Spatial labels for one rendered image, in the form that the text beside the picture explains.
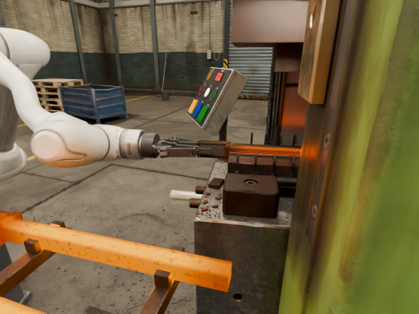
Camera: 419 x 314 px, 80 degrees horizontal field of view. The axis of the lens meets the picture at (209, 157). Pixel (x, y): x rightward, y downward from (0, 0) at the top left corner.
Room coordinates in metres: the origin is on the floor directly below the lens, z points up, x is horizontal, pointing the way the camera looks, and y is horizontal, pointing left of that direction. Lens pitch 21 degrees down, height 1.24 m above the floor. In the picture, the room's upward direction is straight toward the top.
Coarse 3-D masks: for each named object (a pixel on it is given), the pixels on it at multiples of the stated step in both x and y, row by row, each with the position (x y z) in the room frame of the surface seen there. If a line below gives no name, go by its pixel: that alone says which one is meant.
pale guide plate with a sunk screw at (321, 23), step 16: (320, 0) 0.33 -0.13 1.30; (336, 0) 0.32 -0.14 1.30; (320, 16) 0.32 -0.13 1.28; (336, 16) 0.32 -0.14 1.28; (320, 32) 0.32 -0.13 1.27; (336, 32) 0.32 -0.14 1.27; (304, 48) 0.39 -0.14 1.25; (320, 48) 0.32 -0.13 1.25; (304, 64) 0.38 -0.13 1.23; (320, 64) 0.32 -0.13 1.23; (304, 80) 0.36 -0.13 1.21; (320, 80) 0.32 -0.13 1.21; (304, 96) 0.35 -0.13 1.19; (320, 96) 0.32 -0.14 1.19
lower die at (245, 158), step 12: (240, 144) 0.78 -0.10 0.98; (252, 144) 0.78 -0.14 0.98; (240, 156) 0.63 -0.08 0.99; (252, 156) 0.63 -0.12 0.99; (264, 156) 0.63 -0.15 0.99; (276, 156) 0.62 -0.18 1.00; (288, 156) 0.62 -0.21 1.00; (228, 168) 0.59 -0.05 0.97; (240, 168) 0.59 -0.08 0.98; (252, 168) 0.58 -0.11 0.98; (264, 168) 0.58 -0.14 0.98; (276, 168) 0.58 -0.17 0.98; (288, 168) 0.57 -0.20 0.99; (288, 192) 0.57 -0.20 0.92
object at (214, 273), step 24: (0, 216) 0.34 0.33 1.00; (0, 240) 0.32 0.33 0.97; (24, 240) 0.31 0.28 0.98; (48, 240) 0.30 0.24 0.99; (72, 240) 0.29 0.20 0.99; (96, 240) 0.29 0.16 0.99; (120, 240) 0.29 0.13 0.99; (120, 264) 0.27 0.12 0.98; (144, 264) 0.26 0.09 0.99; (168, 264) 0.25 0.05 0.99; (192, 264) 0.25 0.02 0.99; (216, 264) 0.25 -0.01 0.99; (216, 288) 0.23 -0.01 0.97
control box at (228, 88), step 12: (216, 72) 1.27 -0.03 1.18; (228, 72) 1.12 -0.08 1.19; (204, 84) 1.36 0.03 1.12; (216, 84) 1.18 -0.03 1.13; (228, 84) 1.09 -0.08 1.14; (240, 84) 1.10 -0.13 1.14; (204, 96) 1.25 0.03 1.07; (216, 96) 1.10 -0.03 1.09; (228, 96) 1.09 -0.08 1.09; (216, 108) 1.07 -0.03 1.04; (228, 108) 1.09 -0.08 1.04; (204, 120) 1.08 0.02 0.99; (216, 120) 1.07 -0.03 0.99; (216, 132) 1.07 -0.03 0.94
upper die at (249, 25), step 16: (240, 0) 0.59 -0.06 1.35; (256, 0) 0.59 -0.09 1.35; (272, 0) 0.58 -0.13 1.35; (288, 0) 0.58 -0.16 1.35; (304, 0) 0.57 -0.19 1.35; (240, 16) 0.59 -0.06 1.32; (256, 16) 0.59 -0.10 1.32; (272, 16) 0.58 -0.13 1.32; (288, 16) 0.58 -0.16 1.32; (304, 16) 0.57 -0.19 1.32; (240, 32) 0.59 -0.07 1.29; (256, 32) 0.59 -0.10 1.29; (272, 32) 0.58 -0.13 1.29; (288, 32) 0.58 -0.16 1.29; (304, 32) 0.57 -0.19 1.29
